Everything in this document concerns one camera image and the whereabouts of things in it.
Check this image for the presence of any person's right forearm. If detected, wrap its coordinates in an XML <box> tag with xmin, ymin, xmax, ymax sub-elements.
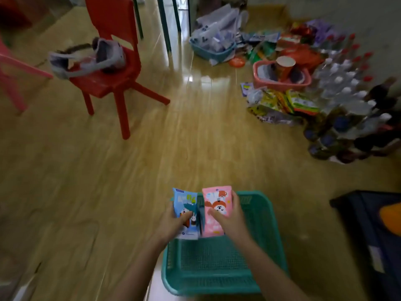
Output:
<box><xmin>233</xmin><ymin>236</ymin><xmax>311</xmax><ymax>301</ymax></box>

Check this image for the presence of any teal plastic basket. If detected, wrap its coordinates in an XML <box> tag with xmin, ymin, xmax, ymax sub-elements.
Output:
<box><xmin>161</xmin><ymin>190</ymin><xmax>289</xmax><ymax>296</ymax></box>

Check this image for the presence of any group of dark drink bottles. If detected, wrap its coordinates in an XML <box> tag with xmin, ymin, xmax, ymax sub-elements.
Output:
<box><xmin>303</xmin><ymin>77</ymin><xmax>401</xmax><ymax>165</ymax></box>

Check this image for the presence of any group of clear water bottles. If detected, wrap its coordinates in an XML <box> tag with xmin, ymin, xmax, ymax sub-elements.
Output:
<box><xmin>312</xmin><ymin>33</ymin><xmax>393</xmax><ymax>138</ymax></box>

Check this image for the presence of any pink snack packet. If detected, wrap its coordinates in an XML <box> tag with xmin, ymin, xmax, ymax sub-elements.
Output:
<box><xmin>202</xmin><ymin>186</ymin><xmax>232</xmax><ymax>238</ymax></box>

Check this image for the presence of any blue plastic basket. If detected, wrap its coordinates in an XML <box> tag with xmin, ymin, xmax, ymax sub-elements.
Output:
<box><xmin>189</xmin><ymin>37</ymin><xmax>237</xmax><ymax>64</ymax></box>

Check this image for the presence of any person's left forearm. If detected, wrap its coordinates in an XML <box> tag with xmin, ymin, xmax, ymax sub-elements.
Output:
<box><xmin>108</xmin><ymin>236</ymin><xmax>170</xmax><ymax>301</ymax></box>

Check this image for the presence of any grey headset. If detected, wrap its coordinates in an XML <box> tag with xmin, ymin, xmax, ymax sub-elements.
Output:
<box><xmin>48</xmin><ymin>37</ymin><xmax>126</xmax><ymax>80</ymax></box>

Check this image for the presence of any orange object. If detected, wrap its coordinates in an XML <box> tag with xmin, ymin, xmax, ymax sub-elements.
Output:
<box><xmin>378</xmin><ymin>203</ymin><xmax>401</xmax><ymax>237</ymax></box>

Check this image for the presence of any pink plastic chair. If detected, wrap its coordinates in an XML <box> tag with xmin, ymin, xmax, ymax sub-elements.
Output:
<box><xmin>0</xmin><ymin>37</ymin><xmax>54</xmax><ymax>114</ymax></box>

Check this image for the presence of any person's left hand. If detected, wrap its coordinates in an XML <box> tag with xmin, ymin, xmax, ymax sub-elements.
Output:
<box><xmin>156</xmin><ymin>202</ymin><xmax>193</xmax><ymax>246</ymax></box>

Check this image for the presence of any paper cup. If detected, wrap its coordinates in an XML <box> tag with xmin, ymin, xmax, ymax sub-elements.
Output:
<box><xmin>275</xmin><ymin>56</ymin><xmax>296</xmax><ymax>82</ymax></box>

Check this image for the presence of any green metal frame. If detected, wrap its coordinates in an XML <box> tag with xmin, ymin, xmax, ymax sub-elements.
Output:
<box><xmin>132</xmin><ymin>0</ymin><xmax>192</xmax><ymax>54</ymax></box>

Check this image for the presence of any blue snack packet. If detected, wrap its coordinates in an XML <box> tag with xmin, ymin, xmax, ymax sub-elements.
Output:
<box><xmin>171</xmin><ymin>188</ymin><xmax>201</xmax><ymax>240</ymax></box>

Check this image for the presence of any pink plastic basket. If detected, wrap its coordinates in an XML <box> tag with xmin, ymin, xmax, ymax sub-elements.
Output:
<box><xmin>253</xmin><ymin>60</ymin><xmax>312</xmax><ymax>92</ymax></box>

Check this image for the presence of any pile of colourful snack packets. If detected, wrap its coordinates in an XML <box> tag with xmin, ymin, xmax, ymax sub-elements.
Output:
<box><xmin>241</xmin><ymin>82</ymin><xmax>321</xmax><ymax>126</ymax></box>

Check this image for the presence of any pile of clear plastic bags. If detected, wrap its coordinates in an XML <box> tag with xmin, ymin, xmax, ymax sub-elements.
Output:
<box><xmin>191</xmin><ymin>4</ymin><xmax>249</xmax><ymax>52</ymax></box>

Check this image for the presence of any person's right hand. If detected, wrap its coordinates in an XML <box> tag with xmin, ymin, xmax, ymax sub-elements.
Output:
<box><xmin>208</xmin><ymin>191</ymin><xmax>251</xmax><ymax>246</ymax></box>

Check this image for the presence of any red plastic chair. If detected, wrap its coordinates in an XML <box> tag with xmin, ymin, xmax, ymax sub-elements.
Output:
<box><xmin>69</xmin><ymin>0</ymin><xmax>171</xmax><ymax>140</ymax></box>

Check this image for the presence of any dark blue box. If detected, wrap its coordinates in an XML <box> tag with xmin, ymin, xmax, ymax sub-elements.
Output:
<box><xmin>330</xmin><ymin>190</ymin><xmax>401</xmax><ymax>301</ymax></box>

